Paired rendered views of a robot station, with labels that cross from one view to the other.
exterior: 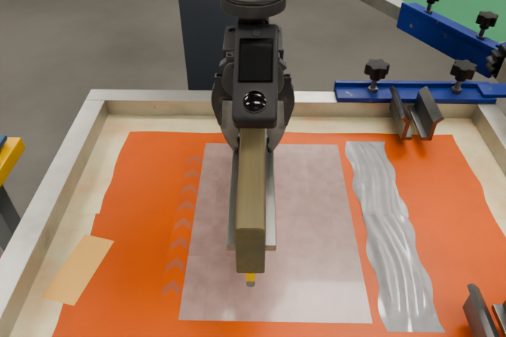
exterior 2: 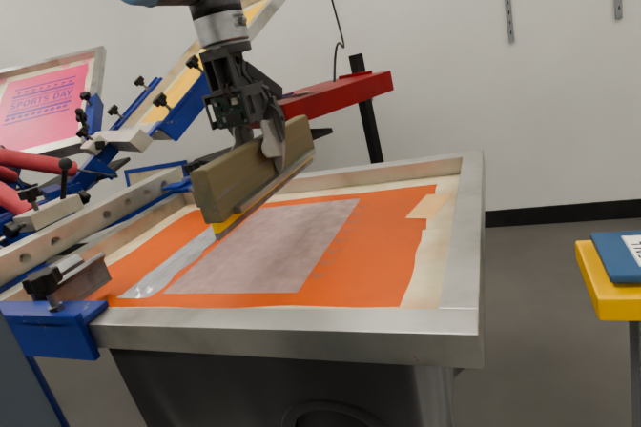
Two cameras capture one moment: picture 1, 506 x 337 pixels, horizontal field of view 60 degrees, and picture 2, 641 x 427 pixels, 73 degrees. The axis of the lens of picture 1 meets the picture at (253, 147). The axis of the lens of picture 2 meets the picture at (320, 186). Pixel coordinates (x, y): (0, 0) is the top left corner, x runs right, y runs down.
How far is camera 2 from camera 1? 1.15 m
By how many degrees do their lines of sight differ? 119
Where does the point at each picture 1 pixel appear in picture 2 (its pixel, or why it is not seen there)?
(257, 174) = not seen: hidden behind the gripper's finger
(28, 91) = not seen: outside the picture
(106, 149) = (430, 281)
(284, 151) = (218, 285)
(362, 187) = (190, 255)
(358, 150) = (153, 284)
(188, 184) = (333, 254)
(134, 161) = (390, 270)
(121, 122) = not seen: hidden behind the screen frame
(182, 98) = (299, 313)
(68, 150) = (465, 238)
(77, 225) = (441, 222)
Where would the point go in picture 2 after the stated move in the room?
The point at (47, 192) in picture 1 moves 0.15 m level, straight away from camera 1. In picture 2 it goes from (468, 208) to (545, 244)
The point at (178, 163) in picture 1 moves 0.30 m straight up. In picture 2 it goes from (338, 270) to (283, 56)
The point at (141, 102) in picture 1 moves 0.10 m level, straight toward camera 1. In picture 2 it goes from (371, 312) to (364, 266)
